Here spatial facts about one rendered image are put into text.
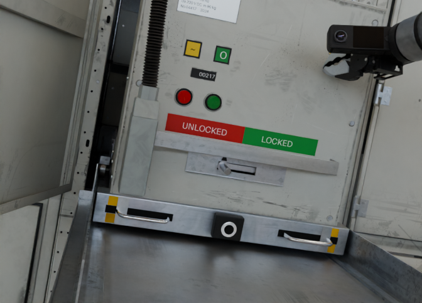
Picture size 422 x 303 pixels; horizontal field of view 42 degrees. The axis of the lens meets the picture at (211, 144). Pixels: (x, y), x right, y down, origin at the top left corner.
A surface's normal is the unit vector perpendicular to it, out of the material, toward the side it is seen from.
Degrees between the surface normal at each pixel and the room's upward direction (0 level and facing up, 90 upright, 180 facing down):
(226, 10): 94
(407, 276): 90
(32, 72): 90
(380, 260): 90
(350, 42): 74
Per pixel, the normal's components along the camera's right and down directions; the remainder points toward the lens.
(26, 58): 0.98, 0.18
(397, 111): 0.18, 0.11
